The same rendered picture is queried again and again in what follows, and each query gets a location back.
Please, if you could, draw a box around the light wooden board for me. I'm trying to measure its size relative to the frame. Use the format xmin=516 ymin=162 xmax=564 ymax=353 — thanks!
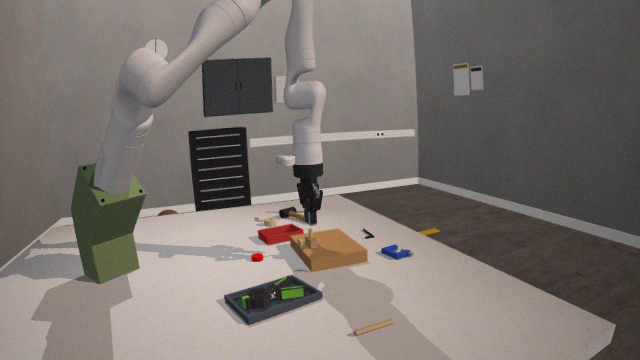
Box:
xmin=290 ymin=229 xmax=367 ymax=272

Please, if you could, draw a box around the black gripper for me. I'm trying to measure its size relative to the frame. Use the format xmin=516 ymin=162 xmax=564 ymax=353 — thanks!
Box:
xmin=293 ymin=163 xmax=323 ymax=226

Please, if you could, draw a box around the tan wooden rod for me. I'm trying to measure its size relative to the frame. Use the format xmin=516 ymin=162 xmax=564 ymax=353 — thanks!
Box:
xmin=354 ymin=319 xmax=393 ymax=336

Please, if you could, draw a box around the black spring clamp with green grips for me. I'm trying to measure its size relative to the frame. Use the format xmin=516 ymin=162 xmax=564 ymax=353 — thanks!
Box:
xmin=241 ymin=276 xmax=306 ymax=310

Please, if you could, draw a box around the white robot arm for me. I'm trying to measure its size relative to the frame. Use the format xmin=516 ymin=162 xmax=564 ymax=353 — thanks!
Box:
xmin=94 ymin=0 xmax=326 ymax=194

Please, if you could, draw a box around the wooden-handled black mallet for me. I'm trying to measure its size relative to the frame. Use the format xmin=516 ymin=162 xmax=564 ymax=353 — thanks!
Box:
xmin=279 ymin=207 xmax=304 ymax=221

